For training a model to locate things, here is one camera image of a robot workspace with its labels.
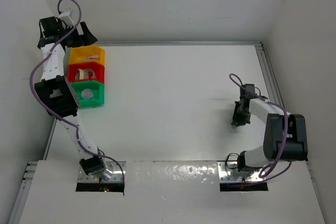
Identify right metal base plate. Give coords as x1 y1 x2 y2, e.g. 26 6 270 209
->
217 160 265 184

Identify red plastic bin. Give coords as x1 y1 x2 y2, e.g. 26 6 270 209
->
67 61 105 83

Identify clear tape roll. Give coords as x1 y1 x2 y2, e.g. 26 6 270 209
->
84 69 96 79

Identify beige tape roll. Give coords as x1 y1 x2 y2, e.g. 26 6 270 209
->
75 69 85 80

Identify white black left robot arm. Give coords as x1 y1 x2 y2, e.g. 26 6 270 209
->
30 16 106 178

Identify green plastic bin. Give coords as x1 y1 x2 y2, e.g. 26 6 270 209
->
71 80 105 109

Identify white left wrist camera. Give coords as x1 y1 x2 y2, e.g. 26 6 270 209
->
58 9 75 27

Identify pink clip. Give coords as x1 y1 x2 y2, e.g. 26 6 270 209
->
83 55 100 60

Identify metal base plate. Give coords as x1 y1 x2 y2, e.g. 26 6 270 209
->
77 161 126 184
217 160 265 184

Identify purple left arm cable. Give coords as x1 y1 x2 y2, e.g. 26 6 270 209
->
28 0 125 183

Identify yellow plastic bin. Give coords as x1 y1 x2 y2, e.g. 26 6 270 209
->
69 45 105 66

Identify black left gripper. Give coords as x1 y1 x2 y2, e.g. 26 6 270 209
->
59 22 97 48

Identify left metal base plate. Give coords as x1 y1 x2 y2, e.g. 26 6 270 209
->
77 161 126 184

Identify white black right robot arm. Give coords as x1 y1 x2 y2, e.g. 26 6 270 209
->
231 84 308 172

